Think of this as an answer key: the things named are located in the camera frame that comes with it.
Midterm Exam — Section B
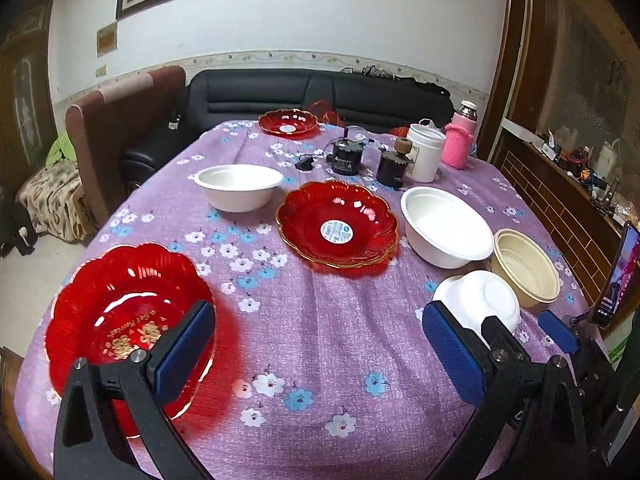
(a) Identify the red mesh bag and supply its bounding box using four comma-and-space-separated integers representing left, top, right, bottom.
307, 100, 342, 124

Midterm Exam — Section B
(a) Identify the brown armchair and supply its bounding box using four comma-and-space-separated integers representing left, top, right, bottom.
65, 65, 187, 228

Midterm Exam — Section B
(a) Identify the white kettle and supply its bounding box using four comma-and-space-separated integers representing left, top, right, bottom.
597, 139, 623, 181

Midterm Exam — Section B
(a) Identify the red plate with gold print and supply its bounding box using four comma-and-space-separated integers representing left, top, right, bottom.
44, 242, 217, 438

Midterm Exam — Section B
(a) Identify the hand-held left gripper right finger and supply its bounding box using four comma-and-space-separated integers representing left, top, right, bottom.
421, 300, 596, 480

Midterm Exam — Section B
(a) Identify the green cloth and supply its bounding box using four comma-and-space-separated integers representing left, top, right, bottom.
45, 135, 76, 166

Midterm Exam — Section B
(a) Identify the black jar with wooden lid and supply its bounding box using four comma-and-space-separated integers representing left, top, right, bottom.
376, 137, 416, 188

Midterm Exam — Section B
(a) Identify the thermos with pink knitted sleeve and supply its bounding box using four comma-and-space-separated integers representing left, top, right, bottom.
444, 100, 479, 168

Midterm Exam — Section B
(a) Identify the smartphone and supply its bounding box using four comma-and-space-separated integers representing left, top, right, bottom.
591, 220, 640, 331

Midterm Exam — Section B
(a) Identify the red plate with round sticker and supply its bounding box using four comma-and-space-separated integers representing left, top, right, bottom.
276, 180, 401, 268
258, 108, 320, 137

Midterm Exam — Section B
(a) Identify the wall plaque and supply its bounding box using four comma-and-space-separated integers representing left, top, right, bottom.
96, 22, 118, 56

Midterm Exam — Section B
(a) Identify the white flat box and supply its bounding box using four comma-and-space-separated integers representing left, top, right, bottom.
504, 119, 547, 147

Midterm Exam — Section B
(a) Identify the patterned upholstered stool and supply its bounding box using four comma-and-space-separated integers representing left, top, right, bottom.
15, 160, 98, 243

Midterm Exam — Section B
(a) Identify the black cylindrical device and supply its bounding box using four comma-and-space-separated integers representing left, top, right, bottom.
330, 127, 368, 177

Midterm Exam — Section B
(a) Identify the large white bowl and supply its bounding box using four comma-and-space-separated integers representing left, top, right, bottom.
401, 186, 495, 268
193, 164, 284, 212

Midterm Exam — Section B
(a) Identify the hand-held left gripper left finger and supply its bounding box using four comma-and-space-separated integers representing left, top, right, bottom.
52, 300, 217, 480

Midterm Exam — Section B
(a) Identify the black bag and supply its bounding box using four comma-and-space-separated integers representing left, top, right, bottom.
395, 77, 451, 100

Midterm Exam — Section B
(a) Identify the black leather sofa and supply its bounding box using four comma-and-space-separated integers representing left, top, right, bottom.
120, 69, 456, 193

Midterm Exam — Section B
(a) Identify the beige ribbed plastic bowl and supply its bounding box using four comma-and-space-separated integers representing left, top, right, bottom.
491, 228, 561, 308

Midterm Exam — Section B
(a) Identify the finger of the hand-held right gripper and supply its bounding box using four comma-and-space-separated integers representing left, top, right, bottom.
538, 309, 588, 356

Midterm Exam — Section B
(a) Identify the dark wooden door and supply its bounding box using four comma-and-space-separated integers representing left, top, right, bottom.
0, 0, 58, 206

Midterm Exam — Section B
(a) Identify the dark floor bag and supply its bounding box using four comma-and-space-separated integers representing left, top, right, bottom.
0, 202, 37, 259

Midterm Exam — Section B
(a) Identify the white plastic jar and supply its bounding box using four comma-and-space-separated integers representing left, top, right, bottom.
406, 119, 447, 183

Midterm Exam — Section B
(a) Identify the purple floral tablecloth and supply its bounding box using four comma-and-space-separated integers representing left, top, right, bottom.
14, 120, 608, 480

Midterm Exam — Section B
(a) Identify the small white bowl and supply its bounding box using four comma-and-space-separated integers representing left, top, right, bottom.
432, 270, 522, 346

